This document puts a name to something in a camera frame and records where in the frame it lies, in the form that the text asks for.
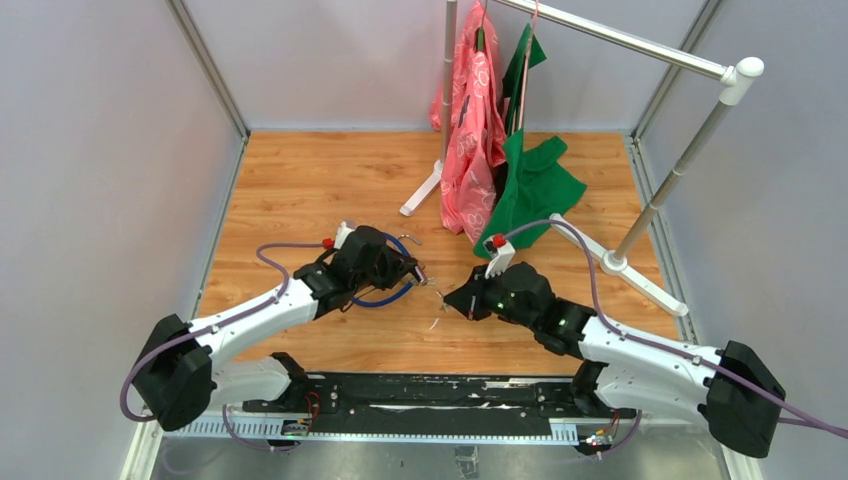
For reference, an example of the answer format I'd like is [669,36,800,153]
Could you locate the metal clothes rack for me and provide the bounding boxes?
[399,1,764,318]

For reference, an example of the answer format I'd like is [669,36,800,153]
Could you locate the pink patterned garment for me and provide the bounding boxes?
[430,1,506,243]

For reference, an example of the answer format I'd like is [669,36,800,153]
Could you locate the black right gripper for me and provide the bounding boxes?
[445,263,539,332]

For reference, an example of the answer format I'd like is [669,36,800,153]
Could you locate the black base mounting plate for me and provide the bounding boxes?
[235,372,635,443]

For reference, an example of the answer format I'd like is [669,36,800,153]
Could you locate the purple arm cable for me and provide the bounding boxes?
[491,218,848,441]
[119,238,335,454]

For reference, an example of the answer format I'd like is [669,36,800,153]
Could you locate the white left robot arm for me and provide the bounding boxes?
[119,222,427,431]

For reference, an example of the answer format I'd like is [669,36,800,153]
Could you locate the green garment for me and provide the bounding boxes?
[473,24,587,258]

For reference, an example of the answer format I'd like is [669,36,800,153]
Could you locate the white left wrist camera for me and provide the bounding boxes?
[334,220,357,250]

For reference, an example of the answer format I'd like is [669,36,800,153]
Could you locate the aluminium frame rail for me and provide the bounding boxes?
[165,0,250,143]

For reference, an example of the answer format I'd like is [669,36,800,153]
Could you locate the pink clothes hanger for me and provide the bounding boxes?
[513,0,540,132]

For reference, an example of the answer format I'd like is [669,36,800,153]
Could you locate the small silver cable-lock keys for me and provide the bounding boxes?
[436,291,448,311]

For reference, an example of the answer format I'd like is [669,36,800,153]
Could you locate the blue cable lock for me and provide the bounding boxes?
[349,231,428,310]

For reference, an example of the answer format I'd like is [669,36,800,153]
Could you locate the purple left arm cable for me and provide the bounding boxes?
[119,238,335,454]

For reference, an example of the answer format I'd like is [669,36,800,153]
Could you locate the brass padlock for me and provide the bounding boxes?
[398,234,423,246]

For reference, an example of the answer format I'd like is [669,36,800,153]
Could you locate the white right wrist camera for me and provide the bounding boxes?
[484,234,516,279]

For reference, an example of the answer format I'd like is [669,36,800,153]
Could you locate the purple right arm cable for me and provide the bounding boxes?
[491,218,848,441]

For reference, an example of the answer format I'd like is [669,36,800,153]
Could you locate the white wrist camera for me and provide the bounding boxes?
[334,220,357,250]
[484,234,516,279]

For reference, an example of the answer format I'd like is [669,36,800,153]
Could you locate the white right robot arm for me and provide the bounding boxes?
[443,262,786,459]

